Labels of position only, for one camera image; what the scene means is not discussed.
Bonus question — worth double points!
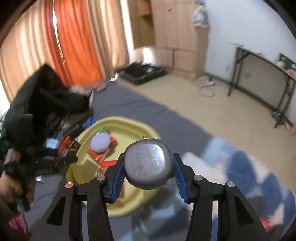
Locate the pink checked cloth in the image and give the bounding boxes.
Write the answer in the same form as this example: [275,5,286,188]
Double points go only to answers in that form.
[8,213,29,239]

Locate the printed blue white blanket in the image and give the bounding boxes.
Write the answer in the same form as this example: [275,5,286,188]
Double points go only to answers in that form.
[148,136,296,241]

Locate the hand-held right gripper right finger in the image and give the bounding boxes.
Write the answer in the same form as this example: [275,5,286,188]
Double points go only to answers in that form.
[172,153,271,241]

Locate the grey rounded case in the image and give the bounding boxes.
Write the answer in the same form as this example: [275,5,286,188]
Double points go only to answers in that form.
[122,138,174,190]

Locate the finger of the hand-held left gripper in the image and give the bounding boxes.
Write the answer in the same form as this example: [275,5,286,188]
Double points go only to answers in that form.
[35,155,78,176]

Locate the wooden wardrobe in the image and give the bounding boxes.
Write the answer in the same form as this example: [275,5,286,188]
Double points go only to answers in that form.
[127,0,210,81]

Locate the black glossy pouch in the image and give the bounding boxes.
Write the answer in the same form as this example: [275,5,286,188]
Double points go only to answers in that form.
[63,124,83,138]

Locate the flat red cigarette pack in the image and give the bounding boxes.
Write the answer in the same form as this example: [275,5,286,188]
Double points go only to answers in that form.
[99,159,119,171]

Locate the white plastic bag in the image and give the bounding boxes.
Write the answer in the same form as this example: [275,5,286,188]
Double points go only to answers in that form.
[193,0,209,26]

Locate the orange curtain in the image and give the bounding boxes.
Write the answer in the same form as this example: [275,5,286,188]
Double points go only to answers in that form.
[45,0,104,88]

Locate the black jacket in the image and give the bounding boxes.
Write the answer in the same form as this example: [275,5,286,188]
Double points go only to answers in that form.
[3,64,95,145]

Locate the purple round toy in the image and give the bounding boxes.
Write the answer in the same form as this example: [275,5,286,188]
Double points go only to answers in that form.
[90,125,112,153]

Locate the black open suitcase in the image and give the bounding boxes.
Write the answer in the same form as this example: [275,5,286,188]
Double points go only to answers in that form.
[115,61,168,87]

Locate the red and white cigarette pack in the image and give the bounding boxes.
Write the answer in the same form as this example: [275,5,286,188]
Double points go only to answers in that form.
[58,136,74,158]

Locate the light blue case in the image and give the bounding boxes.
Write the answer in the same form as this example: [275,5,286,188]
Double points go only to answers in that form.
[45,138,60,150]

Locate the black folding table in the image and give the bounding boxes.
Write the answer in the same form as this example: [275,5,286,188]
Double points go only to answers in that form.
[227,43,296,128]

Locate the small red cigarette pack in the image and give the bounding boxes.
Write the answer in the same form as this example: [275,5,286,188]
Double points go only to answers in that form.
[87,137,118,162]

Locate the yellow plastic basin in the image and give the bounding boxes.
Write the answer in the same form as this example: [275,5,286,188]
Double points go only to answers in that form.
[66,116,162,217]

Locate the person's left hand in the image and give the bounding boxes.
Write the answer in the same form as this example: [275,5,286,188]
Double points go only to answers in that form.
[0,171,24,214]

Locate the beige curtain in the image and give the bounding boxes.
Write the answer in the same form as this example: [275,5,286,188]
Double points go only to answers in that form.
[0,7,70,102]
[88,0,130,78]

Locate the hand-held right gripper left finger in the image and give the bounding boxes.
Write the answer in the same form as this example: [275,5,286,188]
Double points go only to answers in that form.
[30,153,126,241]

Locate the black metal bracket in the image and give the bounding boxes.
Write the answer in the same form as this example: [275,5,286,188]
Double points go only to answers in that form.
[277,53,296,70]

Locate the grey bed sheet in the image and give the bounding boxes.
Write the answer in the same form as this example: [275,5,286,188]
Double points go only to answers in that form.
[23,79,232,241]

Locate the blue small pack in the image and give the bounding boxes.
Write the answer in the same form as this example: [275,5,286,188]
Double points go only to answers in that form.
[82,116,97,129]

